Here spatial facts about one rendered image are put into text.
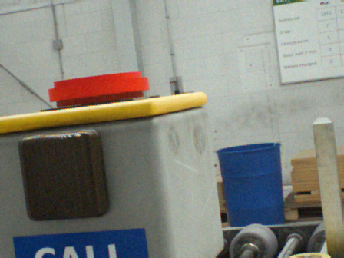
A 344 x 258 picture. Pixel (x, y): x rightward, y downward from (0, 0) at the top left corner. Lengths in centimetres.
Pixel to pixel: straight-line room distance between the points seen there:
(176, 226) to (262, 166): 558
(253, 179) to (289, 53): 203
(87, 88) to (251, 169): 555
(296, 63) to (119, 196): 722
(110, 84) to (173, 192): 5
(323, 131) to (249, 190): 452
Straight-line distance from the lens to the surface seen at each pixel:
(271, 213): 592
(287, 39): 747
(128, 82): 27
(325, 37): 743
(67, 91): 27
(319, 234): 177
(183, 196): 26
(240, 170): 582
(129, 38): 775
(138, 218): 25
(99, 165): 24
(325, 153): 135
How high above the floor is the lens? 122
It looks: 3 degrees down
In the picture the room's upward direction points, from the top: 7 degrees counter-clockwise
